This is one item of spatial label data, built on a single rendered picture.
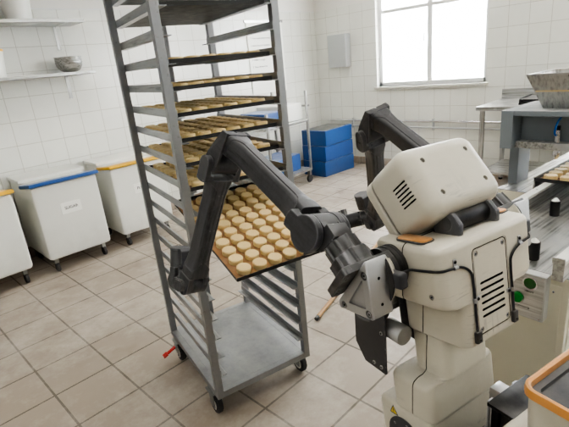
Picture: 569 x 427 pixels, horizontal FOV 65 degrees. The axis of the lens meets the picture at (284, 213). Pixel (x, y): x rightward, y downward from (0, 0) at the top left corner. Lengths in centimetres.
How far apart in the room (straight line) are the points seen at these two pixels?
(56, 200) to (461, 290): 347
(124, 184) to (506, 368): 338
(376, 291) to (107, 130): 420
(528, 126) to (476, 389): 131
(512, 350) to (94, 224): 337
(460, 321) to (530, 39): 467
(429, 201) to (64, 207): 345
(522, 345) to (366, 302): 82
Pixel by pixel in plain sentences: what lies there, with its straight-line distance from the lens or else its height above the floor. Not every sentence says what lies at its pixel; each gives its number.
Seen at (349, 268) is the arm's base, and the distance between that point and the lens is 80.
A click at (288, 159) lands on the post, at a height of 108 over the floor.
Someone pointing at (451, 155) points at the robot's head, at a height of 125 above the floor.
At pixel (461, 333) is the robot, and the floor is 94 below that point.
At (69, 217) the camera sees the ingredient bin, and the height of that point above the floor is 44.
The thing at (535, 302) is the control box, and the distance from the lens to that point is 144.
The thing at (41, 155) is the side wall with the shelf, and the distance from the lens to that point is 460.
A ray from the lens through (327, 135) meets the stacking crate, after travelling 576.
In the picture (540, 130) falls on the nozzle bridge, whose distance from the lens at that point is 216.
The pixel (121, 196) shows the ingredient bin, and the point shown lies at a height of 48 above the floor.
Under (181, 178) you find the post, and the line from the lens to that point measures 164.
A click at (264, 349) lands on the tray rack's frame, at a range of 226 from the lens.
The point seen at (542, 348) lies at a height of 60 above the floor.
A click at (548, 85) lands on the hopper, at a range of 209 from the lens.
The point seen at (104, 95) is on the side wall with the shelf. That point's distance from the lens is 480.
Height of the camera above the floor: 145
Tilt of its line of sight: 19 degrees down
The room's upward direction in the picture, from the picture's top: 6 degrees counter-clockwise
